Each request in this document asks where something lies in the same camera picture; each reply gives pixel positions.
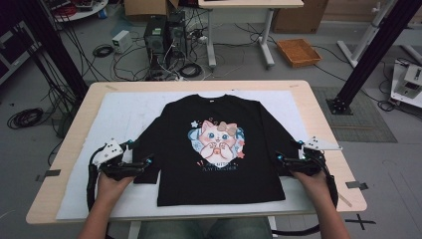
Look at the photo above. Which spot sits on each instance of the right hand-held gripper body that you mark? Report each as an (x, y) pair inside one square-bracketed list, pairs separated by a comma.
[(315, 144)]

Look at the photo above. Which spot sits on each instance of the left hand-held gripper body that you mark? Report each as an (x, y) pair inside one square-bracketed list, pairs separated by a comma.
[(109, 151)]

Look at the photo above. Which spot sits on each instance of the black cat print shirt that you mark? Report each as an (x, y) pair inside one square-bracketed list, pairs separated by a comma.
[(179, 132)]

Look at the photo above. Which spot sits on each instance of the person's right hand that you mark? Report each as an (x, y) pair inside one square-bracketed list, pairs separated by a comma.
[(315, 186)]

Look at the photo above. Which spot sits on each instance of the person's left hand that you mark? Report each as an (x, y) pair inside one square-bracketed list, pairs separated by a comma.
[(111, 189)]

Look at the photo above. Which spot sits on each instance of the white table mat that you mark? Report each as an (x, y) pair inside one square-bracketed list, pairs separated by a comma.
[(126, 113)]

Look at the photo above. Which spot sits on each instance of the grey floor mat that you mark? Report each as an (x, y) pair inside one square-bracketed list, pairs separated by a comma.
[(361, 122)]

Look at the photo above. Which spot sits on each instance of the grey tape strip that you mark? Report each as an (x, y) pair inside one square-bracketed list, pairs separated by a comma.
[(49, 174), (356, 185)]

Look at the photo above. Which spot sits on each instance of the person's legs in jeans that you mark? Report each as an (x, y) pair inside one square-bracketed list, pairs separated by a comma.
[(232, 230)]

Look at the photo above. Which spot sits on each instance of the white power supply box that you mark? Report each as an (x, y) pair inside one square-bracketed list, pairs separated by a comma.
[(122, 41)]

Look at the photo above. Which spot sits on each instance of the black computer tower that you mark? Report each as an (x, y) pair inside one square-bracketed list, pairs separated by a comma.
[(155, 41), (177, 33)]

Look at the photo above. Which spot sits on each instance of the white machine on board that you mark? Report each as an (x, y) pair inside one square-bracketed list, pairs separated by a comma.
[(409, 83)]

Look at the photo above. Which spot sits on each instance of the white metal stand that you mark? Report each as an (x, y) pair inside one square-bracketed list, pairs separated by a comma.
[(365, 36)]

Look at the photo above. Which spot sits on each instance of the cardboard box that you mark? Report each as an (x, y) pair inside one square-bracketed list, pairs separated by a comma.
[(298, 16), (146, 6)]

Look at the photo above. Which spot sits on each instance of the round white table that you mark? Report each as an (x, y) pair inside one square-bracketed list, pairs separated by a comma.
[(83, 11)]

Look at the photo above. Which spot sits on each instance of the white desk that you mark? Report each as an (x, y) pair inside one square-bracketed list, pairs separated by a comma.
[(252, 3)]

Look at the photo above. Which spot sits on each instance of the black metal frame post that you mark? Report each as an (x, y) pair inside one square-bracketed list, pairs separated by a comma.
[(375, 46), (49, 43)]

